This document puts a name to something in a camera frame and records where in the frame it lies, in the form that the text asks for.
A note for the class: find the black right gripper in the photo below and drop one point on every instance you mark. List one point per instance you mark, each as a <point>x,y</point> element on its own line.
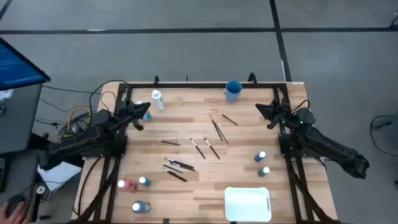
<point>280,112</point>

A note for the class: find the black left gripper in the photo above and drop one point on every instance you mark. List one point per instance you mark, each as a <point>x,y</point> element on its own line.
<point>126,110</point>

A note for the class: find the violet-blue paint bottle white cap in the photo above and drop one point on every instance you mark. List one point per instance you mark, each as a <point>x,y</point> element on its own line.
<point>258,157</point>

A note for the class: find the green paint bottle white cap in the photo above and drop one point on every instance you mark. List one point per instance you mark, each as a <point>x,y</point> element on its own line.
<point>262,172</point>

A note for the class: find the blue paint bottle white cap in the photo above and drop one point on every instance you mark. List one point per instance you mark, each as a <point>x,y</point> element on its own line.
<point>145,181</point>

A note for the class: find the red paint bottle white cap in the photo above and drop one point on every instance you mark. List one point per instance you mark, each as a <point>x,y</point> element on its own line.
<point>129,186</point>

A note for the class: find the large navy paint bottle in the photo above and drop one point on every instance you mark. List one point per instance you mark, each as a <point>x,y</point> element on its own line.
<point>143,207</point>

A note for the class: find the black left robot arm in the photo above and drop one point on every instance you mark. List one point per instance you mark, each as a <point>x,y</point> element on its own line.
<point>87,140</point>

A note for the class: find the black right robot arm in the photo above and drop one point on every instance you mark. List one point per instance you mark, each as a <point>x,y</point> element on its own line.
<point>326,146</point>

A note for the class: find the blue plastic cup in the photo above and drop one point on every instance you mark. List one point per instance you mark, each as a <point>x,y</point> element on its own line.
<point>233,91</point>

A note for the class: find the white plastic tray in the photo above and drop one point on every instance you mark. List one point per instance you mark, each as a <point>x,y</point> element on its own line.
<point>247,203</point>

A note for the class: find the white paper booklet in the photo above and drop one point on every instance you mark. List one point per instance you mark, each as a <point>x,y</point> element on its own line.
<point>59,177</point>

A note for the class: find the black metal beam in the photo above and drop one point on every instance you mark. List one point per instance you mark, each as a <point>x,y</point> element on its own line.
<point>35,144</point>

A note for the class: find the grey desk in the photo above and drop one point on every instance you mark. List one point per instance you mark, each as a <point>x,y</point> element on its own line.
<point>18,124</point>

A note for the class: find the white tape roll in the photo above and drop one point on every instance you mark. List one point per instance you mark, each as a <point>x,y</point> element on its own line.
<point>38,190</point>

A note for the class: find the computer monitor blue screen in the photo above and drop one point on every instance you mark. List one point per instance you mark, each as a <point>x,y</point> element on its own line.
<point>15,68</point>

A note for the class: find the black computer mouse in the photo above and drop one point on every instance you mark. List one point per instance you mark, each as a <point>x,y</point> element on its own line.
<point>15,200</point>

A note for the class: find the person's hand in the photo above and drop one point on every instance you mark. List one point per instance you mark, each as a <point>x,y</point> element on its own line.
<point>14,216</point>

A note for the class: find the black arch bracket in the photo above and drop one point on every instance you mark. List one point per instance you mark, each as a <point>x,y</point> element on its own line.
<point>156,81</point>
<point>252,74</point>

